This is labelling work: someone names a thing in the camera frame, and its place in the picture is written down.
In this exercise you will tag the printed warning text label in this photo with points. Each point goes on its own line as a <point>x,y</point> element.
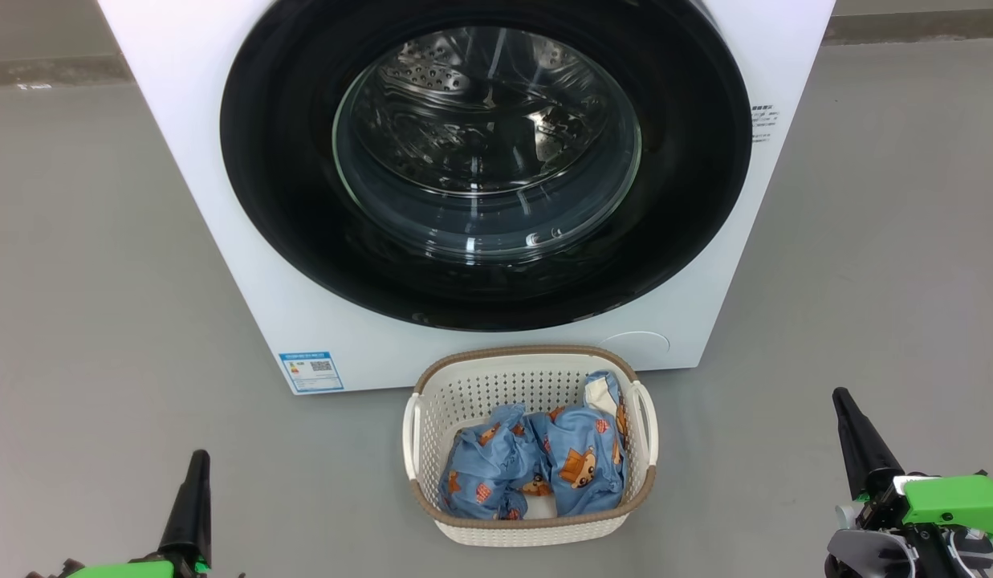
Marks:
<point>763,122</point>

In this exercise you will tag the blue patterned garment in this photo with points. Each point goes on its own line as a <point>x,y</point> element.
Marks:
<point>488,466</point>

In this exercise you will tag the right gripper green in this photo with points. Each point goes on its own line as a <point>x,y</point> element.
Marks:
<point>954,498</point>

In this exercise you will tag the blue energy label sticker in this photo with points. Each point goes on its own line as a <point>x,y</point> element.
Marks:
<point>311,372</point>

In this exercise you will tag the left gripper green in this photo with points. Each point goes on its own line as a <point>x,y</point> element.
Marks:
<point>119,570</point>

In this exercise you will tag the white front-load washing machine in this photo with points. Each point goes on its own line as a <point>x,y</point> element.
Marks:
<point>183,201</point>

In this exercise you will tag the blue patterned cloth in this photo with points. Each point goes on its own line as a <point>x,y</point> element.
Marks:
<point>580,457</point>

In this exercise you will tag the round drain filter cover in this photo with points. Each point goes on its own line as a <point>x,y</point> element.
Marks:
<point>636,349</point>

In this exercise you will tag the cream plastic laundry basket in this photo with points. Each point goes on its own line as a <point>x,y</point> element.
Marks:
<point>464,385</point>

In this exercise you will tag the black round washer door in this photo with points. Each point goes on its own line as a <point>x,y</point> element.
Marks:
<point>287,209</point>

